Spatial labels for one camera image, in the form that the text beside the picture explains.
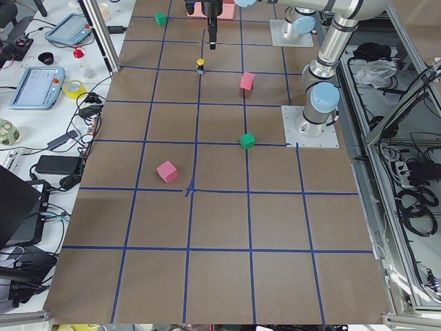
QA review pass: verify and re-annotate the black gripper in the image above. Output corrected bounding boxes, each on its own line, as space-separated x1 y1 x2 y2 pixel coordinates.
201 0 223 50

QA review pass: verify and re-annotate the yellow push button switch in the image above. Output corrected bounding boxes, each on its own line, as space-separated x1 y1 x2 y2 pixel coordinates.
196 58 205 75

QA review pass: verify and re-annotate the green cube near arm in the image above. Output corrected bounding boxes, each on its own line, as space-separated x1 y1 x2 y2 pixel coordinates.
240 132 256 150

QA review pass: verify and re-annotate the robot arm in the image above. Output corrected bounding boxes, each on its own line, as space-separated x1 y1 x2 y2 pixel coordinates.
282 6 316 42
266 0 391 138

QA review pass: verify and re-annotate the pink cube near arm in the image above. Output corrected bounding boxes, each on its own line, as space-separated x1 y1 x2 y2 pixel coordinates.
156 160 178 183

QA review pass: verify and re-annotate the pink plastic bin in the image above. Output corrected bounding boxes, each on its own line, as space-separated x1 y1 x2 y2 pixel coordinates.
187 3 236 19

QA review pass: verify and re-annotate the green cube near bin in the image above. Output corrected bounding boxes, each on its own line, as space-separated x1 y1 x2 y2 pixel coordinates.
154 12 167 26

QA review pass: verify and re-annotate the pink cube centre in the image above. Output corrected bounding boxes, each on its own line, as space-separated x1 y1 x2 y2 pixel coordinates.
240 72 256 91

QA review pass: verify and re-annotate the teach pendant tablet far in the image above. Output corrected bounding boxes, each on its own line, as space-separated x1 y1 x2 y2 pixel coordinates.
45 13 92 46

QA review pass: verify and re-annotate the teach pendant tablet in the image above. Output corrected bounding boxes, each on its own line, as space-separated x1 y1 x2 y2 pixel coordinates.
45 13 92 46
9 67 65 110

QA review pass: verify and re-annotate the yellow tape roll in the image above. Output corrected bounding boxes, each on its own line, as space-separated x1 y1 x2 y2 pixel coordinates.
62 80 87 100

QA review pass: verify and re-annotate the black bowl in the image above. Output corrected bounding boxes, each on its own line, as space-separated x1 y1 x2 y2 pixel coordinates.
37 52 54 66

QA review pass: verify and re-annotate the teach pendant tablet near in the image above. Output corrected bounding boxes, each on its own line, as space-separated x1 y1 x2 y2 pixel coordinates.
9 67 65 110

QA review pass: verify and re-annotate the black power adapter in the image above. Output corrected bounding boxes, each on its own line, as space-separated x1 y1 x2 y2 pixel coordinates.
35 155 81 175

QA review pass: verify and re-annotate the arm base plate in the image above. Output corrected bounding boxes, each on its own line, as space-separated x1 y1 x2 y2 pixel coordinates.
281 106 340 149
269 17 316 48

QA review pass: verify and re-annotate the aluminium frame post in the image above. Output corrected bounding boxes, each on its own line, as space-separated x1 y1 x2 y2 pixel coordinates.
78 0 121 73

